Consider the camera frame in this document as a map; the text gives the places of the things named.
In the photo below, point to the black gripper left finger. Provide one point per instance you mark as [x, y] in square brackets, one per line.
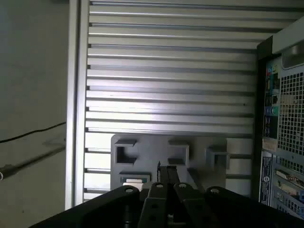
[156, 204]

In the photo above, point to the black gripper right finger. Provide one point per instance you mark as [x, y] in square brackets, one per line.
[190, 206]

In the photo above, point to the silver CPU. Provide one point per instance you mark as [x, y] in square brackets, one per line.
[133, 183]

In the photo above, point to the grey plastic parts rack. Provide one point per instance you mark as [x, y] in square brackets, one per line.
[152, 149]

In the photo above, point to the black open PC case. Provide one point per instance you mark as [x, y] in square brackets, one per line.
[291, 107]

